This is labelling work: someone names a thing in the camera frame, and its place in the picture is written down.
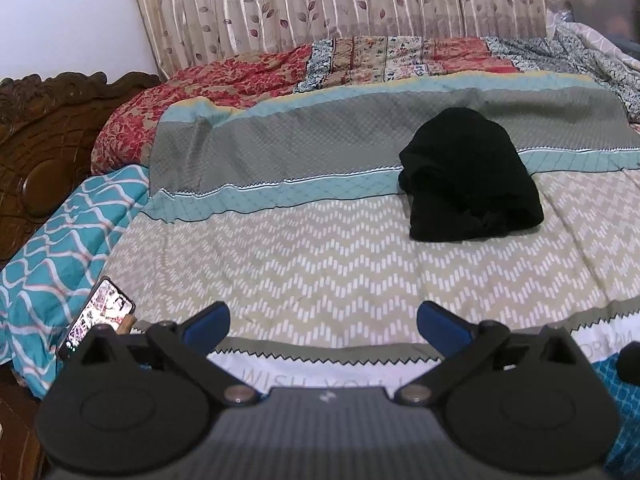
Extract teal white wave pillow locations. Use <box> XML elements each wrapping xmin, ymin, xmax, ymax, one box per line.
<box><xmin>1</xmin><ymin>165</ymin><xmax>149</xmax><ymax>398</ymax></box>

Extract smartphone with lit screen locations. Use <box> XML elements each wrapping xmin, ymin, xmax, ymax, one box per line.
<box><xmin>56</xmin><ymin>276</ymin><xmax>136</xmax><ymax>361</ymax></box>

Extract patterned grey teal bedsheet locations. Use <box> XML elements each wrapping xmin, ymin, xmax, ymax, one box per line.
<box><xmin>104</xmin><ymin>72</ymin><xmax>639</xmax><ymax>391</ymax></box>

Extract floral pink curtain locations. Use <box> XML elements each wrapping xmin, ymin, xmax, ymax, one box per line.
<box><xmin>137</xmin><ymin>0</ymin><xmax>565</xmax><ymax>77</ymax></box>

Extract carved wooden headboard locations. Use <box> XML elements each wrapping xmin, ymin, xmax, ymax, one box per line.
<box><xmin>0</xmin><ymin>72</ymin><xmax>160</xmax><ymax>264</ymax></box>

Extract red floral patchwork quilt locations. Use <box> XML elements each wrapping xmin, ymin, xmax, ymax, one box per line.
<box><xmin>91</xmin><ymin>36</ymin><xmax>518</xmax><ymax>174</ymax></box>

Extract black pants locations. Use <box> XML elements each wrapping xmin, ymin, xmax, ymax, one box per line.
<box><xmin>398</xmin><ymin>107</ymin><xmax>544</xmax><ymax>243</ymax></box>

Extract blue white crackle blanket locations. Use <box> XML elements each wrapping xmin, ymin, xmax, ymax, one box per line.
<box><xmin>484</xmin><ymin>26</ymin><xmax>639</xmax><ymax>125</ymax></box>

